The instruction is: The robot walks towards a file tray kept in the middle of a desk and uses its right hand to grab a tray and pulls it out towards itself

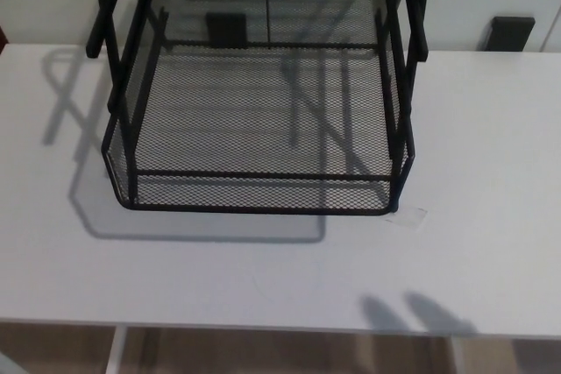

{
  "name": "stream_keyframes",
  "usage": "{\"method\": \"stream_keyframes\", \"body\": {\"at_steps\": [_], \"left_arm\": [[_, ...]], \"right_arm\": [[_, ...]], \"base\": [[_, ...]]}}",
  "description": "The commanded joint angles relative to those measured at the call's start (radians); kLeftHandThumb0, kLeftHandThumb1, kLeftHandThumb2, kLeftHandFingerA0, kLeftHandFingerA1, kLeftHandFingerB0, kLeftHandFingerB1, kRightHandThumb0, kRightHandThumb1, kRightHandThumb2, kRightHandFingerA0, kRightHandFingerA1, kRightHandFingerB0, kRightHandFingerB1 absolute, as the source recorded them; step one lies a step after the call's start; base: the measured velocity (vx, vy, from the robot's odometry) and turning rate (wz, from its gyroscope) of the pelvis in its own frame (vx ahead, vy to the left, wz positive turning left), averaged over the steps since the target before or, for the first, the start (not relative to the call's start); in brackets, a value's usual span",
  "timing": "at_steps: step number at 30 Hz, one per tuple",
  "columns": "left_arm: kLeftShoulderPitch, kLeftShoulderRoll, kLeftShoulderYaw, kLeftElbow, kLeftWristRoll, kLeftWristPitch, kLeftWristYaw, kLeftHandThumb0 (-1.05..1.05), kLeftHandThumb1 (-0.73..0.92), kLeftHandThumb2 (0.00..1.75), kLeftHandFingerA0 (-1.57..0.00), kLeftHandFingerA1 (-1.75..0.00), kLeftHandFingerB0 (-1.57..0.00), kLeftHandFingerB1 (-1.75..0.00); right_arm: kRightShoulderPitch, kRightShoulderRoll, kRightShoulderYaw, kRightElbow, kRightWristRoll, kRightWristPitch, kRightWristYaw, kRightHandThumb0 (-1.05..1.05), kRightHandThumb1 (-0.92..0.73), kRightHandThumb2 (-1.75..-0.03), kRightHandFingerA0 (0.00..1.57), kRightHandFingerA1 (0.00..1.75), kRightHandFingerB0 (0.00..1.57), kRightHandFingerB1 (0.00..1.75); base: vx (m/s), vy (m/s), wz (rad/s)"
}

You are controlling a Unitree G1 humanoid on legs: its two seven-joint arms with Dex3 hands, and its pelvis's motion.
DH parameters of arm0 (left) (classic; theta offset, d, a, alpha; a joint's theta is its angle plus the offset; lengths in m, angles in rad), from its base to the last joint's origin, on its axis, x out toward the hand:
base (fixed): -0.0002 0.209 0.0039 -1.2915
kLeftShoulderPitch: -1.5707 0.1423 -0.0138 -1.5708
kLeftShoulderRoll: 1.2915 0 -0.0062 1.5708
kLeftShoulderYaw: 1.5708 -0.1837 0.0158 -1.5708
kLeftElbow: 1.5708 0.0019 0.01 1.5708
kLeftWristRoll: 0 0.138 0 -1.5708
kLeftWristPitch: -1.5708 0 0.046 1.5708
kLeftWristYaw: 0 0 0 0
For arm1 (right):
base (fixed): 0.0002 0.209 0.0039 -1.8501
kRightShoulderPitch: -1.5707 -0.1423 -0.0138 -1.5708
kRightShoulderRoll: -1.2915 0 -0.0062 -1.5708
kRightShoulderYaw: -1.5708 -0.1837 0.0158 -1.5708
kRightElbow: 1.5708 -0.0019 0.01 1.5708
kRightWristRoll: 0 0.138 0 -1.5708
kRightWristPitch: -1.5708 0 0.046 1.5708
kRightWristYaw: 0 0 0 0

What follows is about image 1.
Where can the black metal tray rack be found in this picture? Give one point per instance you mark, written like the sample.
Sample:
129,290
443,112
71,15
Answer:
421,41

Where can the black rectangular wall fixture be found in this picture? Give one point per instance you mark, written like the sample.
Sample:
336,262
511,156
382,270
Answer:
225,30
510,33

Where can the black mesh file tray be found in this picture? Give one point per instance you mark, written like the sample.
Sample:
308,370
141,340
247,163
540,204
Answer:
263,196

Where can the dark red-brown panel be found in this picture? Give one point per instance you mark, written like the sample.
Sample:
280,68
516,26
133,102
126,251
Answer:
2,36

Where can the clear tape piece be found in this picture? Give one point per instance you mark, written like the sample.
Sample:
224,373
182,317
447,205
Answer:
409,218

